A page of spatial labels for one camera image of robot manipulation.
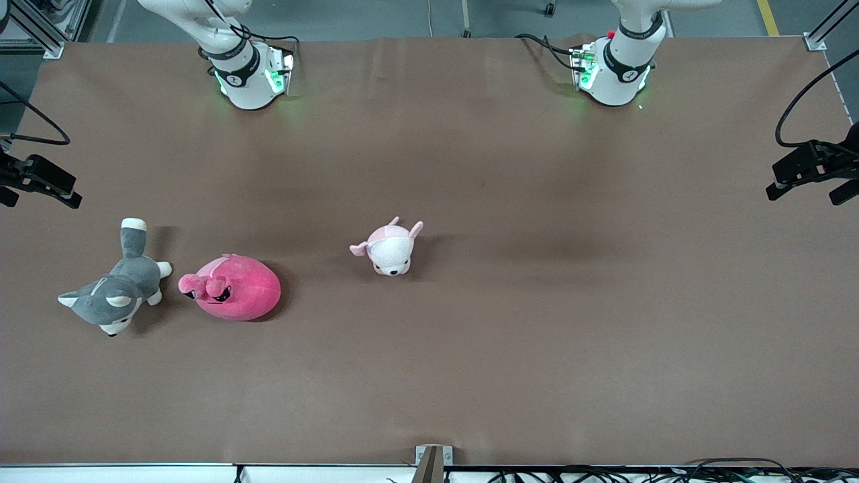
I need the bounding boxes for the brown table cover sheet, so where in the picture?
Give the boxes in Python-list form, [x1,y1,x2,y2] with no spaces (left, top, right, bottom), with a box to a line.
[0,35,859,468]

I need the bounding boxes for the pale pink puppy plush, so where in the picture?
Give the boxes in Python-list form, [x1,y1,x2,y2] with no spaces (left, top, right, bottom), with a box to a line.
[349,216,425,277]

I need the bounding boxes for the aluminium frame post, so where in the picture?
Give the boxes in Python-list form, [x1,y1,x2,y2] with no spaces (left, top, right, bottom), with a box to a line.
[803,0,859,52]
[0,0,91,60]

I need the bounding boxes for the metal base connector plate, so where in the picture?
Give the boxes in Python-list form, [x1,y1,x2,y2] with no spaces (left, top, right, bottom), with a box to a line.
[568,43,599,92]
[264,44,297,95]

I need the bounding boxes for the grey white husky plush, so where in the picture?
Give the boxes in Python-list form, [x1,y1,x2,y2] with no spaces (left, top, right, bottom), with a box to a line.
[58,218,173,337]

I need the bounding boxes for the tangled black cables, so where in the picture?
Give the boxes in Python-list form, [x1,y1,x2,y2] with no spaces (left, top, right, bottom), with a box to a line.
[487,458,859,483]

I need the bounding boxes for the black arm base cable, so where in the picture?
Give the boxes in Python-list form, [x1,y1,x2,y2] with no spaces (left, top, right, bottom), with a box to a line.
[201,0,301,49]
[515,33,582,72]

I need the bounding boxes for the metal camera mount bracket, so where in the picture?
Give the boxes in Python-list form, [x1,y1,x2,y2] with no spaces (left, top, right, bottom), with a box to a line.
[411,444,454,483]

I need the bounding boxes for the round hot pink plush toy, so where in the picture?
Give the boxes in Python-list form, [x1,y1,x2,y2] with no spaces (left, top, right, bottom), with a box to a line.
[177,254,283,323]

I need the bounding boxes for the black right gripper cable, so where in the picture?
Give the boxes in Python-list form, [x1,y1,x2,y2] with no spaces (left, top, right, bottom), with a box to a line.
[0,79,72,147]

